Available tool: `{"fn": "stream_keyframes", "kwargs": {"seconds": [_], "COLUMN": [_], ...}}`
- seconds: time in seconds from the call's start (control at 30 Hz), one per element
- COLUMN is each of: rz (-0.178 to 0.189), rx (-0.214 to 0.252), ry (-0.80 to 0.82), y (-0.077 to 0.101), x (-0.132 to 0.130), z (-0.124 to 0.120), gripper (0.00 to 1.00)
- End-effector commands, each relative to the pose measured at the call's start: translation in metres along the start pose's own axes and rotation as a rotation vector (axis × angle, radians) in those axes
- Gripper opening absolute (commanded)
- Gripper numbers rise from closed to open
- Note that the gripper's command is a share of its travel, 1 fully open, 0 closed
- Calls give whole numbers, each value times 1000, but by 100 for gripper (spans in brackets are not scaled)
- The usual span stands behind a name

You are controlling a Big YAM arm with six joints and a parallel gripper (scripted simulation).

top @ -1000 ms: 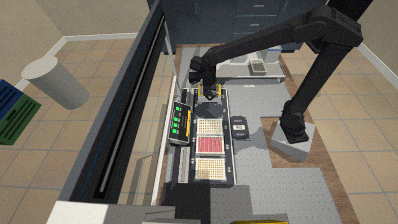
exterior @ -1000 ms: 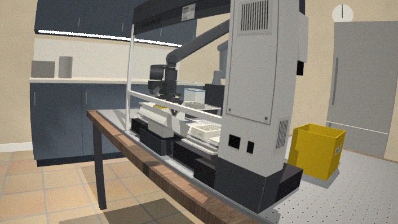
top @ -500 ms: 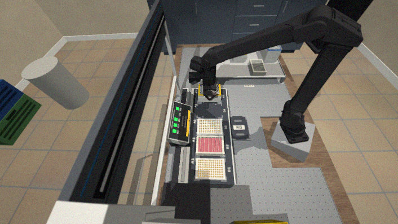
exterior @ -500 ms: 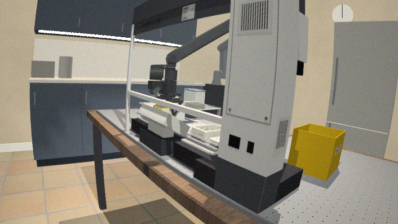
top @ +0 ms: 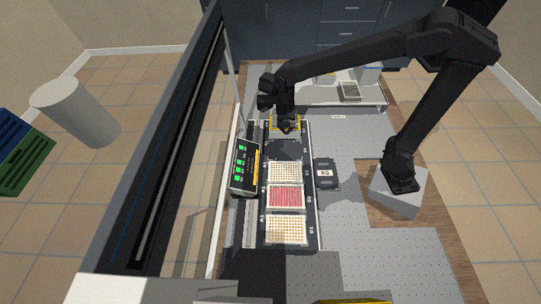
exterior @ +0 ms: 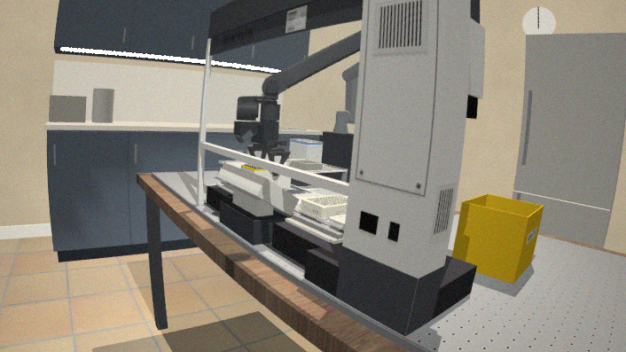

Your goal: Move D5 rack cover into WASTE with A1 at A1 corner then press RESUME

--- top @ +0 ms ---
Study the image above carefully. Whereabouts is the yellow open-top bin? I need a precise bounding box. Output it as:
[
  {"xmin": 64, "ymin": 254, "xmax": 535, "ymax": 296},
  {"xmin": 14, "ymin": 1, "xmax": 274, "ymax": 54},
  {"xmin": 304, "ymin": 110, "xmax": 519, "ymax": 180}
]
[{"xmin": 318, "ymin": 298, "xmax": 391, "ymax": 304}]

